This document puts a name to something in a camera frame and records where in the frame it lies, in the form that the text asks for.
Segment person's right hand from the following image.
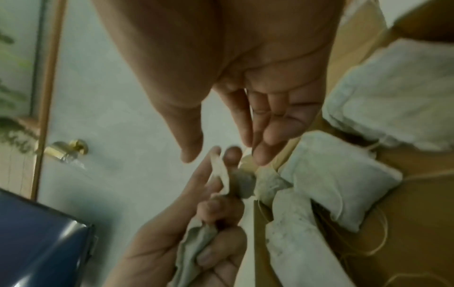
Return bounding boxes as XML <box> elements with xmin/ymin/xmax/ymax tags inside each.
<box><xmin>90</xmin><ymin>0</ymin><xmax>347</xmax><ymax>166</ymax></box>

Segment person's left hand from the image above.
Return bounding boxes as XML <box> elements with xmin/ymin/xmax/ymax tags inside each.
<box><xmin>103</xmin><ymin>145</ymin><xmax>249</xmax><ymax>287</ymax></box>

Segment bunch of tea bags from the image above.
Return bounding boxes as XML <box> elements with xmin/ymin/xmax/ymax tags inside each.
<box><xmin>171</xmin><ymin>147</ymin><xmax>257</xmax><ymax>287</ymax></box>

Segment brown paper box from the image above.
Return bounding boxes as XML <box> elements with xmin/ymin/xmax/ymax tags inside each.
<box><xmin>253</xmin><ymin>0</ymin><xmax>454</xmax><ymax>287</ymax></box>

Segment dark blue monitor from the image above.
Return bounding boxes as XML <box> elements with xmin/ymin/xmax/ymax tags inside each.
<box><xmin>0</xmin><ymin>187</ymin><xmax>98</xmax><ymax>287</ymax></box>

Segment green fern plants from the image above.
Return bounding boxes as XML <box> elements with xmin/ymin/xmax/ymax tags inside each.
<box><xmin>0</xmin><ymin>27</ymin><xmax>40</xmax><ymax>155</ymax></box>

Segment brass wall lamp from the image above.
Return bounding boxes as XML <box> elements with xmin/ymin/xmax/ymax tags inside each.
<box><xmin>35</xmin><ymin>138</ymin><xmax>89</xmax><ymax>170</ymax></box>

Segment wooden window frame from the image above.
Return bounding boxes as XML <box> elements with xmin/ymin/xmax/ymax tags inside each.
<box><xmin>30</xmin><ymin>0</ymin><xmax>68</xmax><ymax>201</ymax></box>

